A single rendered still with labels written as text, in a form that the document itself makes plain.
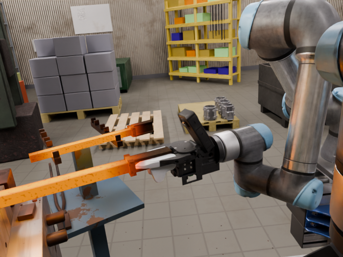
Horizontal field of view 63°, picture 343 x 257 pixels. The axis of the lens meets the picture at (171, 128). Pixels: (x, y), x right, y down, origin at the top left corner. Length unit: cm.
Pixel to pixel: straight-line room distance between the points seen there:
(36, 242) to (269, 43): 67
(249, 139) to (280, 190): 14
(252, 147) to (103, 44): 451
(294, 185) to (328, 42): 42
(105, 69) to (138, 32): 381
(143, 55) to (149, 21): 92
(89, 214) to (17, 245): 49
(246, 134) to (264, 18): 28
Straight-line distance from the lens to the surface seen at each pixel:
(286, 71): 88
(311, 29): 70
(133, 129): 103
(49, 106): 498
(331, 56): 36
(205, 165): 69
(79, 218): 109
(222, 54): 669
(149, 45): 834
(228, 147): 68
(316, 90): 69
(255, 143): 73
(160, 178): 64
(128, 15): 837
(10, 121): 346
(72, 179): 60
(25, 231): 67
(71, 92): 484
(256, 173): 75
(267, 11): 75
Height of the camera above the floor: 127
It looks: 19 degrees down
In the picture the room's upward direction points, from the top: 5 degrees counter-clockwise
